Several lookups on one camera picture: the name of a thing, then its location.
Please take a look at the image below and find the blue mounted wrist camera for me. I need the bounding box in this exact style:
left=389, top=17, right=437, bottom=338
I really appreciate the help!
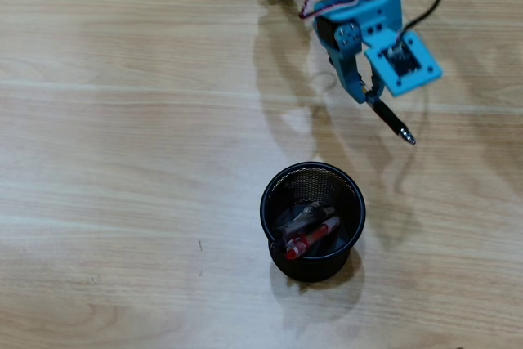
left=363, top=29, right=445, bottom=99

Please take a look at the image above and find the grey grip ballpoint pen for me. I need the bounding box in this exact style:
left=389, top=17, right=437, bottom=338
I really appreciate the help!
left=273, top=200, right=322, bottom=244

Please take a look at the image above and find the red transparent pen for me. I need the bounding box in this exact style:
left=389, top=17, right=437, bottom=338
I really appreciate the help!
left=284, top=216, right=342, bottom=262

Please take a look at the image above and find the black grip retractable pen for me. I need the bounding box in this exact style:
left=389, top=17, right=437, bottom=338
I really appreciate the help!
left=364, top=89, right=417, bottom=146

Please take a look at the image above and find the clear capped black pen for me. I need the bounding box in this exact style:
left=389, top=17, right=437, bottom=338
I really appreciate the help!
left=271, top=205, right=337, bottom=253

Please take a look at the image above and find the black mesh pen holder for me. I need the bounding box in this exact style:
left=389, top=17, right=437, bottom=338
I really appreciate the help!
left=259, top=161, right=367, bottom=284

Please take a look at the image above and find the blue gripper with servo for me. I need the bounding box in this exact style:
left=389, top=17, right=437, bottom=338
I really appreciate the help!
left=313, top=0, right=405, bottom=105

